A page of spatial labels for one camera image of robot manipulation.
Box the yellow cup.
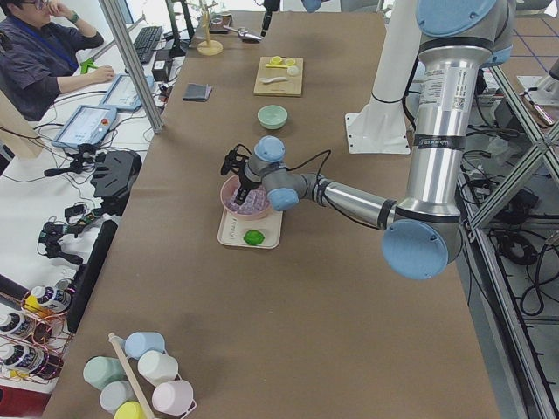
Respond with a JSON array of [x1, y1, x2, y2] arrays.
[[114, 401, 146, 419]]

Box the metal ice scoop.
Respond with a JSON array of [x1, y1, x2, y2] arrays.
[[224, 25, 262, 43]]

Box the wooden cup rack handle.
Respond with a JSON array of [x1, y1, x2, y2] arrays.
[[107, 332, 155, 419]]

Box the pink cup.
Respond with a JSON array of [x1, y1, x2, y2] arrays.
[[152, 380, 196, 416]]

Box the light blue cup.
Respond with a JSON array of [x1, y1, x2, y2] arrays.
[[124, 332, 166, 360]]

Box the upper blue teach pendant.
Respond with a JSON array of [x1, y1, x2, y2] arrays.
[[100, 74, 141, 113]]

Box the wooden mug tree stand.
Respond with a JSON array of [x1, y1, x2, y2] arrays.
[[197, 0, 223, 56]]

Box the black controller stand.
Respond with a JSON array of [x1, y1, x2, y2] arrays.
[[90, 150, 142, 216]]

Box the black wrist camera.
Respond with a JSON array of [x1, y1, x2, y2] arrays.
[[220, 144, 252, 175]]

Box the white round slice toy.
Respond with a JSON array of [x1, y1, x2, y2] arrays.
[[287, 65, 300, 76]]

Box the white cup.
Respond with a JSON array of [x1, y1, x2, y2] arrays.
[[137, 350, 178, 387]]

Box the mint green bowl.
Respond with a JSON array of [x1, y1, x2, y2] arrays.
[[257, 105, 288, 130]]

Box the mint green cup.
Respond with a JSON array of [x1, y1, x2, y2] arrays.
[[83, 356, 125, 390]]

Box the seated person dark shirt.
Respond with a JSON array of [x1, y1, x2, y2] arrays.
[[1, 1, 115, 121]]

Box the pink bowl of ice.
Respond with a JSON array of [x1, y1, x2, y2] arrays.
[[220, 176, 272, 221]]

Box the black keyboard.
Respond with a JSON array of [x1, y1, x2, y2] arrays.
[[133, 26, 163, 65]]

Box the white ceramic spoon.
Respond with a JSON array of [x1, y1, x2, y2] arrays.
[[259, 76, 289, 85]]

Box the aluminium frame post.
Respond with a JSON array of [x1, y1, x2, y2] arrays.
[[99, 0, 163, 134]]

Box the bamboo cutting board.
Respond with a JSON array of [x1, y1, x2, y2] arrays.
[[253, 56, 304, 97]]

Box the beige plastic tray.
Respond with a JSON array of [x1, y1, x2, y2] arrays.
[[217, 209, 283, 249]]

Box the grey cup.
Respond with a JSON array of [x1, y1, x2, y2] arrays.
[[100, 381, 136, 414]]

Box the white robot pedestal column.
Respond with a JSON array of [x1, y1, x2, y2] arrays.
[[345, 0, 421, 155]]

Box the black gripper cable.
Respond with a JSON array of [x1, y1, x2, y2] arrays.
[[279, 149, 332, 172]]

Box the blue teach pendant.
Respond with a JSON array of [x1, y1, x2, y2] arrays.
[[100, 74, 141, 113], [52, 105, 117, 148]]

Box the grey folded cloth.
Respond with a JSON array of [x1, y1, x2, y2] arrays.
[[183, 83, 213, 102]]

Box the lower blue teach pendant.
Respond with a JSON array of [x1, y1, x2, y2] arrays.
[[52, 105, 117, 148]]

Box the green lime toy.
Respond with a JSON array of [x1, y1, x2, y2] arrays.
[[243, 230, 266, 246]]

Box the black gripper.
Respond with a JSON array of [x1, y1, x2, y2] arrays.
[[234, 163, 261, 205], [260, 0, 280, 37]]

